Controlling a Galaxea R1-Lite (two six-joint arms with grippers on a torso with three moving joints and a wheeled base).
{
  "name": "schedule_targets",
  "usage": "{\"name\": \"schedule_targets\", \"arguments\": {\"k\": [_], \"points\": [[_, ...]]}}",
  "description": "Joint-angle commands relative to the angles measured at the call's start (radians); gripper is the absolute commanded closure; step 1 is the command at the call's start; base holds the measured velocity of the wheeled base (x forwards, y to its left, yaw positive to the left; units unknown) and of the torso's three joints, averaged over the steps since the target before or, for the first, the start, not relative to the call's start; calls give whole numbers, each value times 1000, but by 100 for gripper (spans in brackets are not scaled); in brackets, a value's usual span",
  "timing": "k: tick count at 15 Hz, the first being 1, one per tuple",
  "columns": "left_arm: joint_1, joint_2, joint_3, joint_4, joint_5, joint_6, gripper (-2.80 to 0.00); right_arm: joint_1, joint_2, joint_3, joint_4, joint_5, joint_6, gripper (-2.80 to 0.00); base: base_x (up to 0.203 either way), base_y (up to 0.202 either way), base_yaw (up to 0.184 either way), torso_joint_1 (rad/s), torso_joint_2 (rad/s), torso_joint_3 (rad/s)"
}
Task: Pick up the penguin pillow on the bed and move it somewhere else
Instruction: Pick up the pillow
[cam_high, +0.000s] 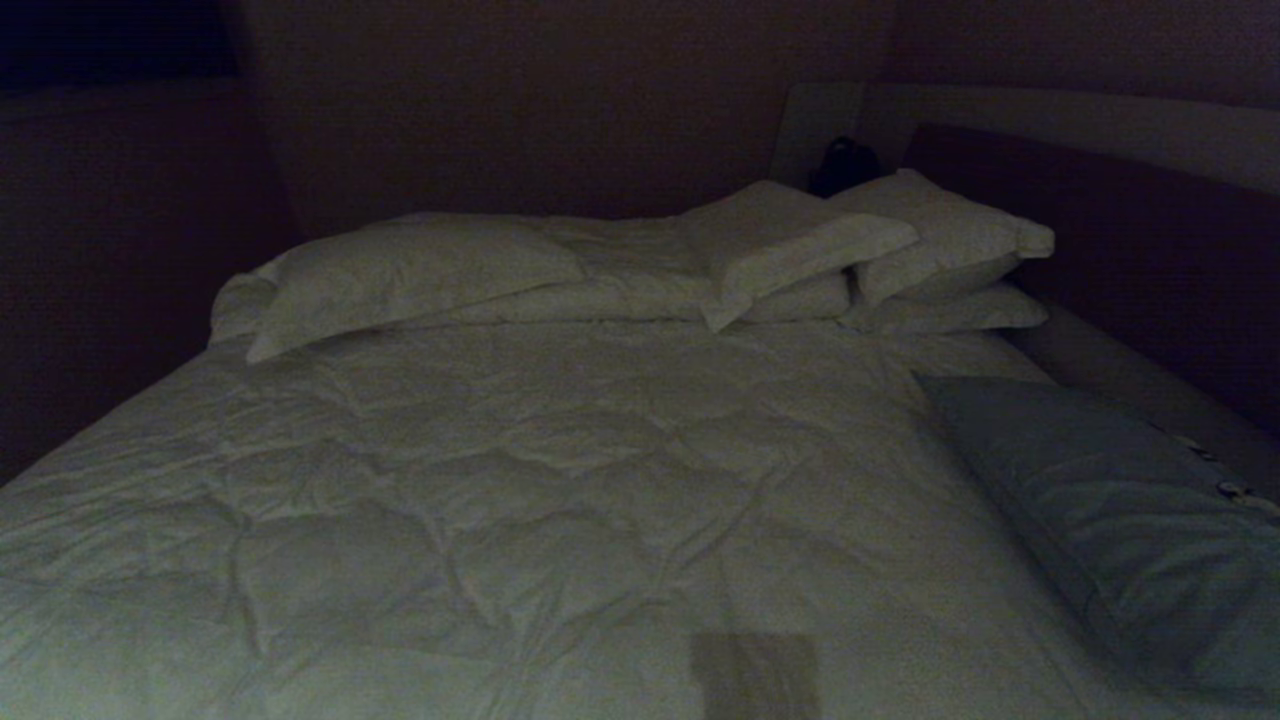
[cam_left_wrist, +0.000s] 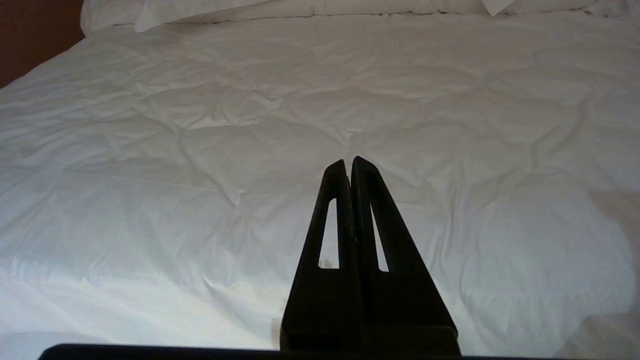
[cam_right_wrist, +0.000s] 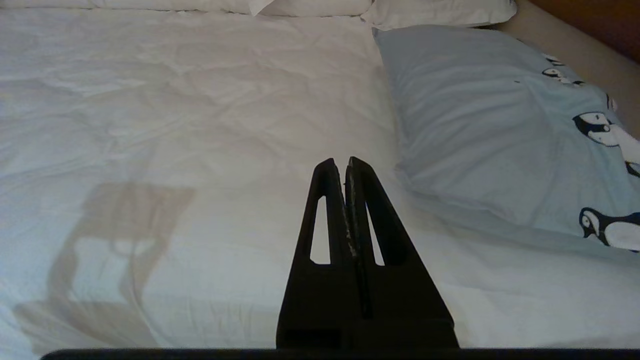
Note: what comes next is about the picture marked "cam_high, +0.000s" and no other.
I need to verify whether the white pillow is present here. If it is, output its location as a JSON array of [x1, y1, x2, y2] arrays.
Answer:
[[826, 168, 1056, 306], [684, 180, 921, 333], [740, 270, 853, 324], [246, 221, 589, 365], [840, 282, 1049, 335]]

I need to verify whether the blue-grey penguin pillow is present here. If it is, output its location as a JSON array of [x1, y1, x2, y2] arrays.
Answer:
[[915, 373, 1280, 701]]

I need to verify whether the white quilted duvet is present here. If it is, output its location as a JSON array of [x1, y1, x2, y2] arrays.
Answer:
[[0, 212, 1280, 720]]

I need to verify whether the small black object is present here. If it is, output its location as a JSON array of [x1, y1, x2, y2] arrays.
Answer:
[[808, 136, 885, 199]]

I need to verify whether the dark wooden headboard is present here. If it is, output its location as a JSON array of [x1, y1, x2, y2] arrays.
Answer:
[[904, 122, 1280, 441]]

